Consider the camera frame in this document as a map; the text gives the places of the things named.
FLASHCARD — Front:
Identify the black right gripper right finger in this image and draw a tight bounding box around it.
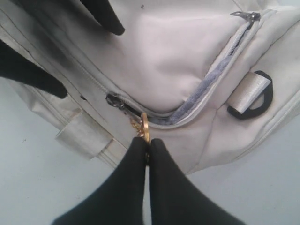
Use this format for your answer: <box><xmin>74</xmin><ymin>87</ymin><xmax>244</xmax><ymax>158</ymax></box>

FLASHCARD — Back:
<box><xmin>149</xmin><ymin>139</ymin><xmax>243</xmax><ymax>225</ymax></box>

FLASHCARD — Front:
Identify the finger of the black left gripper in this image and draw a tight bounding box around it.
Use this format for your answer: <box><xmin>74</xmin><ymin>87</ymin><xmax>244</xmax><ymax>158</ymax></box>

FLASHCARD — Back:
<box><xmin>21</xmin><ymin>0</ymin><xmax>126</xmax><ymax>36</ymax></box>
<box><xmin>0</xmin><ymin>41</ymin><xmax>68</xmax><ymax>98</ymax></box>

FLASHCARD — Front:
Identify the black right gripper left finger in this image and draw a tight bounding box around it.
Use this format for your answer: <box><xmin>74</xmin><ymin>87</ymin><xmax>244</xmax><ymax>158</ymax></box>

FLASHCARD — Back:
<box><xmin>53</xmin><ymin>137</ymin><xmax>148</xmax><ymax>225</ymax></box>

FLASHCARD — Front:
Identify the gold zipper pull charm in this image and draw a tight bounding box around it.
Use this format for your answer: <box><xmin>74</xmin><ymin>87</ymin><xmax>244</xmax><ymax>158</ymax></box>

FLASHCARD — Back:
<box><xmin>130</xmin><ymin>112</ymin><xmax>150</xmax><ymax>144</ymax></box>

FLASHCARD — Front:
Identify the cream fabric duffel bag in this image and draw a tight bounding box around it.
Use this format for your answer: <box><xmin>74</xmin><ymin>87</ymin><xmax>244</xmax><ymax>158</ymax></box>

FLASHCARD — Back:
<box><xmin>0</xmin><ymin>0</ymin><xmax>300</xmax><ymax>174</ymax></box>

